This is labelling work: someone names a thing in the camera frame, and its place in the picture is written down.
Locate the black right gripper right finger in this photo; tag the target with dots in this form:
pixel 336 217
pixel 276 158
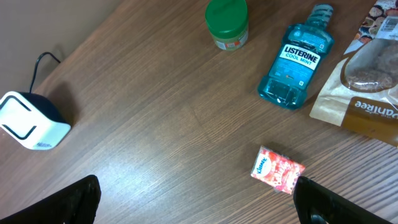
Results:
pixel 316 204

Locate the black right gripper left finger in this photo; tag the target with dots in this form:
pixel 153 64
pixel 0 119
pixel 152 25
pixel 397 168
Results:
pixel 76 203

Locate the red white small box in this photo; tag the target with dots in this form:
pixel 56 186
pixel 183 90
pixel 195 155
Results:
pixel 276 170

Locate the brown cookie bag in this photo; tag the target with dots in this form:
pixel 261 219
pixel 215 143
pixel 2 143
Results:
pixel 361 92

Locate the blue mouthwash bottle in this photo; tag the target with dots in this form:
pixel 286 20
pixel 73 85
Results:
pixel 303 47

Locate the green lid jar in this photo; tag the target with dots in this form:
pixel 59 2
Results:
pixel 227 21

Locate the white barcode scanner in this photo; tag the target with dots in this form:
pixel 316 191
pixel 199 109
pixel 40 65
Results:
pixel 32 120

